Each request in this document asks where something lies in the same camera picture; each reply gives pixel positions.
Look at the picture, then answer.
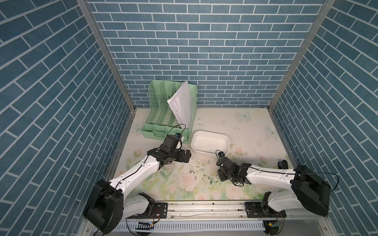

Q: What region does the green plastic file organizer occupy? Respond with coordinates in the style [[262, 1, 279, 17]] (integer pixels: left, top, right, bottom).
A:
[[141, 80, 198, 144]]

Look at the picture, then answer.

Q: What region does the floral table mat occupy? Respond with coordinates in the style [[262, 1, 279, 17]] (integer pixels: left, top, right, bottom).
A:
[[114, 108, 289, 201]]

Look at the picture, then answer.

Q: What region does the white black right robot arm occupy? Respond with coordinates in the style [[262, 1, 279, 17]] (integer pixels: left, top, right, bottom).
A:
[[216, 151, 333, 216]]

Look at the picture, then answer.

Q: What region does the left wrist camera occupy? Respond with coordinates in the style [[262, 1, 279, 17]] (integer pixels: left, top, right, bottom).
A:
[[163, 133, 183, 149]]

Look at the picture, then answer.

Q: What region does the white paper stack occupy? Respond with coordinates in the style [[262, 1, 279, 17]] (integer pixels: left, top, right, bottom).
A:
[[167, 81, 194, 129]]

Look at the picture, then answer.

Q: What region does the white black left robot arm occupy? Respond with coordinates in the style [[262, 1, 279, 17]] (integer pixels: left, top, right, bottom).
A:
[[83, 148, 192, 234]]

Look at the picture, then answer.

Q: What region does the white plastic storage box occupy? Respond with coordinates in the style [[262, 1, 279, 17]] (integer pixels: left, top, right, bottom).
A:
[[191, 130, 230, 155]]

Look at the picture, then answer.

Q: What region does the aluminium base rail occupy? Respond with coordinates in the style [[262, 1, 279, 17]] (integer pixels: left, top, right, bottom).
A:
[[109, 201, 337, 236]]

